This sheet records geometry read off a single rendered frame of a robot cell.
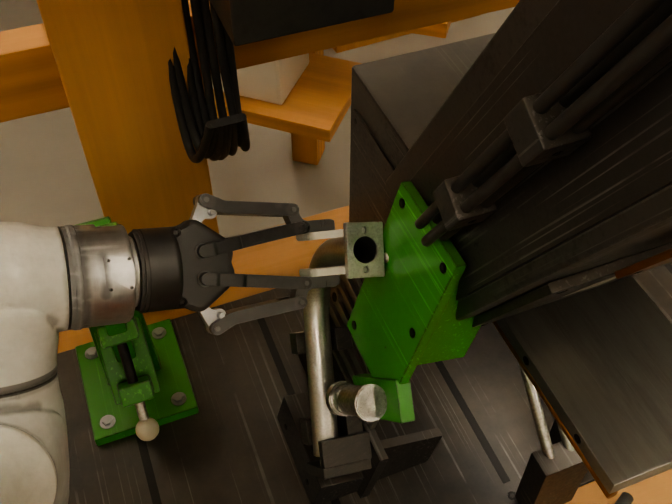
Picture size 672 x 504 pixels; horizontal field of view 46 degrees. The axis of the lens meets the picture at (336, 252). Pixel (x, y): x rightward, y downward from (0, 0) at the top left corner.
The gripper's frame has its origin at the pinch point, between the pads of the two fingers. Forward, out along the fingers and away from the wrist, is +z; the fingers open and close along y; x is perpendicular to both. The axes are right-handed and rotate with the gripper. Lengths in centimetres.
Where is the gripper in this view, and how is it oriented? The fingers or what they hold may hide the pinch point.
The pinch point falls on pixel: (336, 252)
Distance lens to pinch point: 79.0
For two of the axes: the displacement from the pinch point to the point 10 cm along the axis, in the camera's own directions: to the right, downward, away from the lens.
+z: 9.0, -0.9, 4.3
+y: -0.8, -10.0, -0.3
